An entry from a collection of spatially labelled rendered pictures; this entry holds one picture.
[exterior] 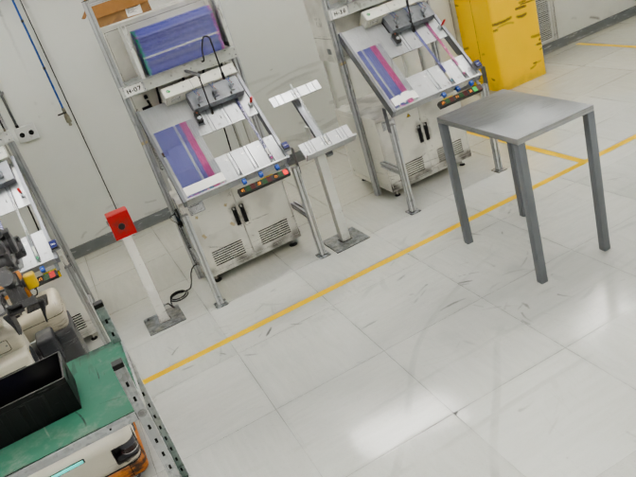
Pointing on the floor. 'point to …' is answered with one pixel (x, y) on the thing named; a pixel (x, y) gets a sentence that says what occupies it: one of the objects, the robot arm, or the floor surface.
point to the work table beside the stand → (527, 114)
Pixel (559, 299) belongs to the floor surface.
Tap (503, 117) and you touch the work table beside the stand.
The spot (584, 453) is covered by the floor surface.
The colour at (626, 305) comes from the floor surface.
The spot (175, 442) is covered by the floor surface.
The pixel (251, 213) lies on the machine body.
